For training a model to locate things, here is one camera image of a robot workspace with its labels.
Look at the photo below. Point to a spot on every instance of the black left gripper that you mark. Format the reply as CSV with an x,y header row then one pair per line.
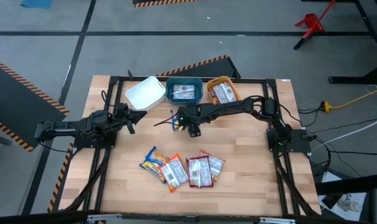
x,y
122,116

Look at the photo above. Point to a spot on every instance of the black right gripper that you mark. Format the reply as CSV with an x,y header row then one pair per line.
x,y
191,118

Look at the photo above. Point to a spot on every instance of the blue Maruchan noodle pack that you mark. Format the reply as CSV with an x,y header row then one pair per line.
x,y
176,125
183,92
151,163

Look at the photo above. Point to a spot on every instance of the orange Maruchan noodle pack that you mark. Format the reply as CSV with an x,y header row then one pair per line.
x,y
218,165
174,172

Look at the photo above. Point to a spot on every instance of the red Maruchan noodle pack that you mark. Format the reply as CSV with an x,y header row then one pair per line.
x,y
225,93
200,172

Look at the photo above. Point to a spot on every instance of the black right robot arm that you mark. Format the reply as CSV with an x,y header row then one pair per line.
x,y
232,109

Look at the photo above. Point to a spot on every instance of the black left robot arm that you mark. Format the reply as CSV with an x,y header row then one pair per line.
x,y
61,127

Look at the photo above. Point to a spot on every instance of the white plastic bin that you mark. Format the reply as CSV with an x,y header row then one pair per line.
x,y
145,93

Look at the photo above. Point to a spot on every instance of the blue plastic bin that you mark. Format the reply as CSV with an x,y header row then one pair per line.
x,y
169,90

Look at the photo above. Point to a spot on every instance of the yellow plastic bin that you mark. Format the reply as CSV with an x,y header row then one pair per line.
x,y
216,84

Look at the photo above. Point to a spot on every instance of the black hazard-striped floor mat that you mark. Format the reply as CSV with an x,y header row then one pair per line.
x,y
14,99
151,1
207,72

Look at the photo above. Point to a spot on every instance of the blue floor mat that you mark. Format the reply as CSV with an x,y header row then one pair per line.
x,y
36,3

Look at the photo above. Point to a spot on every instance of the white paper sheet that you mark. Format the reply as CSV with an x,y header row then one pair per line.
x,y
350,194

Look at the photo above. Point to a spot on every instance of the clear plastic bottle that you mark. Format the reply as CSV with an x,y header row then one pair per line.
x,y
347,205

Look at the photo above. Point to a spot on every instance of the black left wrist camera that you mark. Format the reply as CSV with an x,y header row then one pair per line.
x,y
121,105

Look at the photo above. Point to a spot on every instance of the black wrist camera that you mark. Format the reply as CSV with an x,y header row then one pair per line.
x,y
187,108
121,105

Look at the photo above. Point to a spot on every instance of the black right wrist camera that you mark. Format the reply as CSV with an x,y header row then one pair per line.
x,y
187,108

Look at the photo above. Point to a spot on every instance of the black aluminium table frame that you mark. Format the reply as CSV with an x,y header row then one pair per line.
x,y
254,81

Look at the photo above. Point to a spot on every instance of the black desk frame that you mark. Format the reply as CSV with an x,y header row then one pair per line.
x,y
356,80

